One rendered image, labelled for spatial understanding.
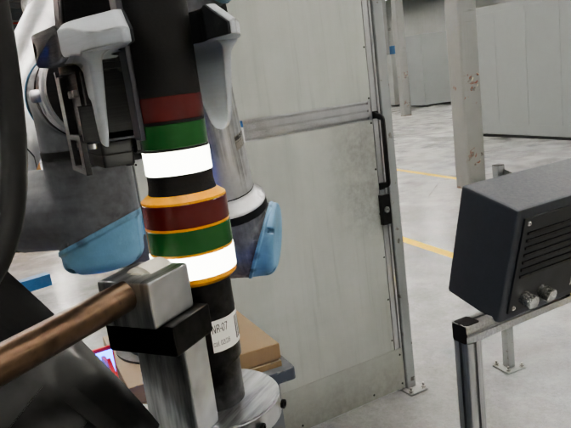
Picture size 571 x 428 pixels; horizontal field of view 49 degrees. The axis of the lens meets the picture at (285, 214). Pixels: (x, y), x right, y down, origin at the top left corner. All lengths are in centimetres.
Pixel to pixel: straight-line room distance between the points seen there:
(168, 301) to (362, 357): 251
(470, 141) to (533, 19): 412
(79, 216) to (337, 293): 212
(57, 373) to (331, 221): 226
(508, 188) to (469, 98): 617
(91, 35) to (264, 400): 20
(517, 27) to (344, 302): 891
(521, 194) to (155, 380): 74
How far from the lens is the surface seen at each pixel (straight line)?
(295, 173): 242
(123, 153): 37
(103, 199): 55
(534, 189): 100
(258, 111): 234
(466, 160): 719
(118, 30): 27
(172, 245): 31
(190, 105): 30
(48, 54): 35
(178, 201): 30
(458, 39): 711
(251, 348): 100
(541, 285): 104
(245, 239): 93
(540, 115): 1091
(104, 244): 55
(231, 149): 89
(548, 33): 1070
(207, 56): 33
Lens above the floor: 144
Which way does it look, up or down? 12 degrees down
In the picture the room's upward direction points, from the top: 7 degrees counter-clockwise
